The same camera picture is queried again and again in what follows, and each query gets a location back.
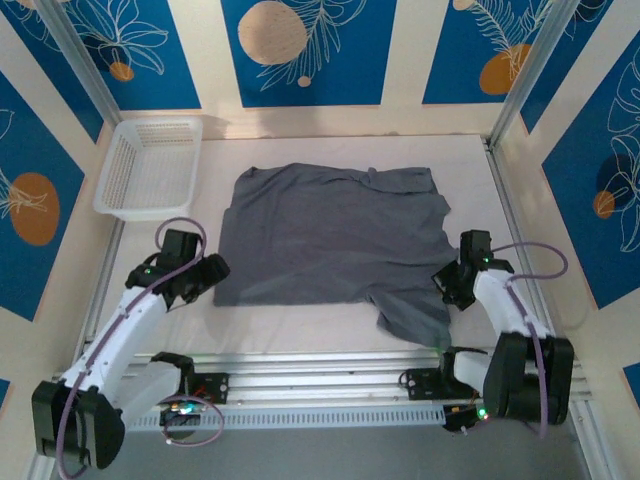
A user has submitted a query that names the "blue poster large orange oval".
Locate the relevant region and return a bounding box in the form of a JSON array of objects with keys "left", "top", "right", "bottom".
[{"left": 0, "top": 72, "right": 86, "bottom": 322}]

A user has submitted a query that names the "aluminium frame post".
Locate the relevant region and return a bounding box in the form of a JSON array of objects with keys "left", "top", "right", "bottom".
[
  {"left": 487, "top": 0, "right": 584, "bottom": 149},
  {"left": 37, "top": 0, "right": 124, "bottom": 126}
]

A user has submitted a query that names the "blue poster with orange circle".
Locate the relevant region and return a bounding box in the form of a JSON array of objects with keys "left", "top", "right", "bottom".
[{"left": 542, "top": 47, "right": 640, "bottom": 309}]

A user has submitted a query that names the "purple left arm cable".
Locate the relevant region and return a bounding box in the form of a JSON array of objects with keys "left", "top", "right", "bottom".
[{"left": 55, "top": 217, "right": 225, "bottom": 480}]

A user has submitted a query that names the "white plastic mesh basket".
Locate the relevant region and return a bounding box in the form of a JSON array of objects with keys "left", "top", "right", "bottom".
[{"left": 93, "top": 116, "right": 204, "bottom": 222}]

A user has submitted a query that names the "blue poster white flower drawing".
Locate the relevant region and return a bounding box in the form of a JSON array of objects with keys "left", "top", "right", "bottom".
[{"left": 64, "top": 0, "right": 202, "bottom": 112}]

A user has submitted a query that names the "slotted grey cable duct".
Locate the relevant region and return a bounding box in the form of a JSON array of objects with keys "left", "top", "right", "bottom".
[{"left": 122, "top": 405, "right": 450, "bottom": 434}]

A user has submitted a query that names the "aluminium table side rail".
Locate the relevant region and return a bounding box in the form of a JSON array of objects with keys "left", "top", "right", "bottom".
[
  {"left": 79, "top": 219, "right": 125, "bottom": 354},
  {"left": 483, "top": 137, "right": 557, "bottom": 344}
]

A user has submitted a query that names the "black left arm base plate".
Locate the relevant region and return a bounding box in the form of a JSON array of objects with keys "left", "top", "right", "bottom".
[{"left": 184, "top": 372, "right": 230, "bottom": 405}]

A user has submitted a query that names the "blue poster beige circle fern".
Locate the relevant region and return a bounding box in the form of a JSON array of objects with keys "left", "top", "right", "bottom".
[{"left": 221, "top": 0, "right": 398, "bottom": 108}]

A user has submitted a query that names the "grey t-shirt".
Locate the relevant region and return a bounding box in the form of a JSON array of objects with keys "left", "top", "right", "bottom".
[{"left": 213, "top": 162, "right": 460, "bottom": 350}]

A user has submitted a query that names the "blue poster orange circle fern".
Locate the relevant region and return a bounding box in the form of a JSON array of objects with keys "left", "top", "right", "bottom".
[{"left": 422, "top": 0, "right": 557, "bottom": 106}]

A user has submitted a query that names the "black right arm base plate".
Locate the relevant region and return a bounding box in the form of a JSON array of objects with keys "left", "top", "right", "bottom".
[{"left": 405, "top": 367, "right": 451, "bottom": 401}]

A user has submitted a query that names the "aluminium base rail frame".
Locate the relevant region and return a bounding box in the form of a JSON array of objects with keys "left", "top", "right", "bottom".
[{"left": 49, "top": 349, "right": 594, "bottom": 414}]

